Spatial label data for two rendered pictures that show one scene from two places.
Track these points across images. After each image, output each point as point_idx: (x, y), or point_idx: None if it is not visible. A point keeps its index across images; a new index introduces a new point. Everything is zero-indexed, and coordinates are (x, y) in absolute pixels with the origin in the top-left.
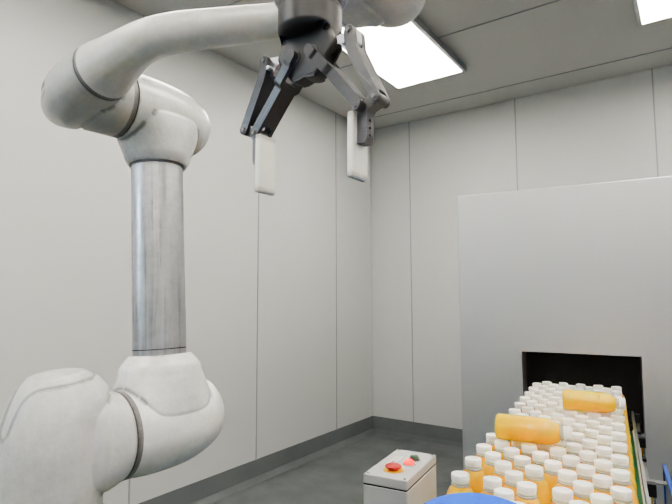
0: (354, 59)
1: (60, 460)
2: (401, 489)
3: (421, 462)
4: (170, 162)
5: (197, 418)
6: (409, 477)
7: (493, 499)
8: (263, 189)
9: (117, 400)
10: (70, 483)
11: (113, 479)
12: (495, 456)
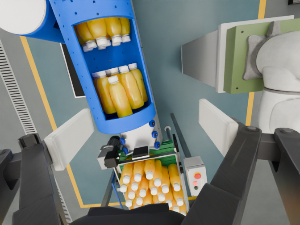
0: None
1: (277, 50)
2: (188, 167)
3: (192, 187)
4: None
5: (265, 121)
6: (188, 172)
7: (118, 129)
8: (199, 106)
9: (297, 85)
10: (267, 55)
11: (263, 76)
12: (174, 209)
